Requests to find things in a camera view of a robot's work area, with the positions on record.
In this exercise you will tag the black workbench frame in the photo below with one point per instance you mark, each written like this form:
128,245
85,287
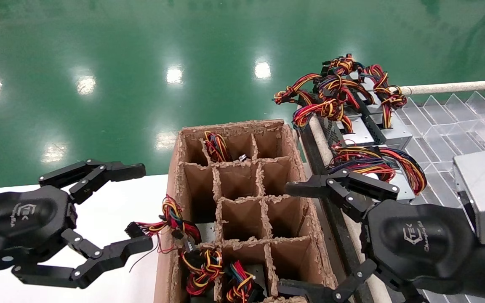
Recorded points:
336,235

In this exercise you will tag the foam-covered rail tube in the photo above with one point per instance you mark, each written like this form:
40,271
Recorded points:
449,87
352,231

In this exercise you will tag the clear acrylic compartment tray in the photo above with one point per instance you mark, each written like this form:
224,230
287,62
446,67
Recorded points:
440,122

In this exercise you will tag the brown cardboard box with dividers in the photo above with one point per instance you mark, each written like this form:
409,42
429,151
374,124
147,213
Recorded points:
242,219

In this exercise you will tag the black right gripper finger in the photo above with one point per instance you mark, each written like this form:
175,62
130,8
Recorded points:
305,292

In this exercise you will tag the grey power supply far right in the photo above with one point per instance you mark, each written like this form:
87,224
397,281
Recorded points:
482,189

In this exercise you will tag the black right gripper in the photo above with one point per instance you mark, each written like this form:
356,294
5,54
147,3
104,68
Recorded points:
423,244

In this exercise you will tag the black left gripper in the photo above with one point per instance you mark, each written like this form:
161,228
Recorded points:
19,227

